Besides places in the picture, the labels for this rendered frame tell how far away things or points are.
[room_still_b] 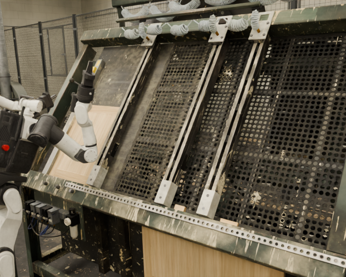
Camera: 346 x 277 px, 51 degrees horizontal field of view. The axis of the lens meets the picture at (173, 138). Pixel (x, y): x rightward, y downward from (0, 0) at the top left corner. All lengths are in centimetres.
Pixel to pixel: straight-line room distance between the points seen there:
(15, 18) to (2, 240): 923
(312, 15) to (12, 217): 191
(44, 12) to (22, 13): 63
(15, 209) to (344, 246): 160
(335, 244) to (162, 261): 112
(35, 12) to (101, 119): 893
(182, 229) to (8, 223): 95
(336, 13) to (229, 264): 139
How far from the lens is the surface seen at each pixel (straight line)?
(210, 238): 173
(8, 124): 205
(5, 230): 222
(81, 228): 236
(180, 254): 222
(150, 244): 234
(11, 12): 1106
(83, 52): 310
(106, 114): 254
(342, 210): 161
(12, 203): 215
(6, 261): 223
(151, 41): 253
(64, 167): 257
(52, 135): 199
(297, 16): 214
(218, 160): 183
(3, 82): 801
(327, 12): 210
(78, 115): 202
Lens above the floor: 165
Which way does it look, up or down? 12 degrees down
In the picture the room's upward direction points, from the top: 2 degrees counter-clockwise
